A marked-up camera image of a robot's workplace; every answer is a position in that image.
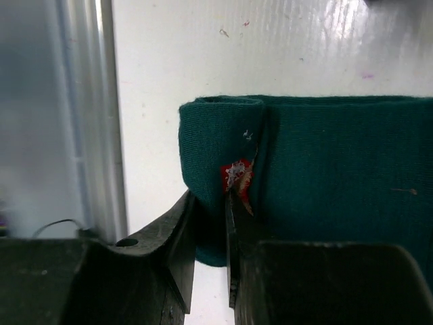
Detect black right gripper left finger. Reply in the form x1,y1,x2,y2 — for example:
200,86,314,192
1,192,196,324

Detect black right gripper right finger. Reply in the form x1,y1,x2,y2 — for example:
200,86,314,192
225,191,432,324

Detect dark green sock bear motif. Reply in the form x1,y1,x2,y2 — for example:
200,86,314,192
179,95,432,271

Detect aluminium rail frame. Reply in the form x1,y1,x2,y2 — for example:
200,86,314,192
44,1,128,243

